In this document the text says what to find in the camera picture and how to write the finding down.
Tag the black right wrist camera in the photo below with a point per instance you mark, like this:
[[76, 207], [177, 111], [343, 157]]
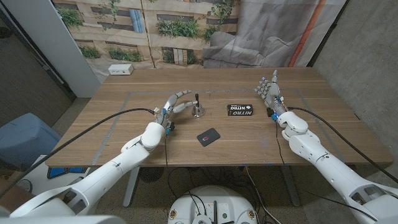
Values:
[[269, 112]]

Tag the dark round floor object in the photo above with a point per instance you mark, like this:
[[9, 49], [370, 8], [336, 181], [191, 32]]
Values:
[[151, 175]]

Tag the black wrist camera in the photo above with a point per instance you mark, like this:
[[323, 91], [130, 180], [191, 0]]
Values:
[[269, 112], [171, 126]]

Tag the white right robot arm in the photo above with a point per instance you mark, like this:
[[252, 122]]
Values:
[[311, 146]]

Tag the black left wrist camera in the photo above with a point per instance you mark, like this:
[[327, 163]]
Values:
[[171, 126]]

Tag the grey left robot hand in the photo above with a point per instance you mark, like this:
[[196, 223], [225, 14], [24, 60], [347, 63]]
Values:
[[169, 104]]

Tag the black card holder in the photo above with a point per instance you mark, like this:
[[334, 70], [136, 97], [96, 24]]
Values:
[[208, 137]]

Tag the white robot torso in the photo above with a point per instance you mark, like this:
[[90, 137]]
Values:
[[213, 202]]

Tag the blue flat panel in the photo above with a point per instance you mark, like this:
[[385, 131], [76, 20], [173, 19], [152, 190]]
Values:
[[66, 173]]

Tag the grey table leg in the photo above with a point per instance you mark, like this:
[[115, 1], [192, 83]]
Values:
[[290, 186]]

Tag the printed fabric backdrop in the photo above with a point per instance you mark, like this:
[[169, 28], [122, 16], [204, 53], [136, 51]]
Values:
[[186, 31]]

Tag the blue plastic bin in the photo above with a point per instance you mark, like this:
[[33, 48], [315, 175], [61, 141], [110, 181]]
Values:
[[25, 137]]

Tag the brown cardboard box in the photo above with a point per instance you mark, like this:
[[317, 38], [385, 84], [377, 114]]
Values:
[[14, 199]]

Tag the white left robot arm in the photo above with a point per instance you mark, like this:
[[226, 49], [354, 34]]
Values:
[[118, 168]]

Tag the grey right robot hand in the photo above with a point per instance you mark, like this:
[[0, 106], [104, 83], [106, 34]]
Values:
[[272, 91]]

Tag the black NITRO golf ball box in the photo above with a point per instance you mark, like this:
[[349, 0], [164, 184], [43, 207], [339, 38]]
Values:
[[240, 110]]

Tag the white floor box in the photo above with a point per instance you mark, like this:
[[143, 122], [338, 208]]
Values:
[[46, 184]]

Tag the white table leg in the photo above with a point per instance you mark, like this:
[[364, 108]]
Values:
[[130, 189]]

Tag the white power strip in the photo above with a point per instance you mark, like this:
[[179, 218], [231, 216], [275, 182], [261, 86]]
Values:
[[120, 69]]

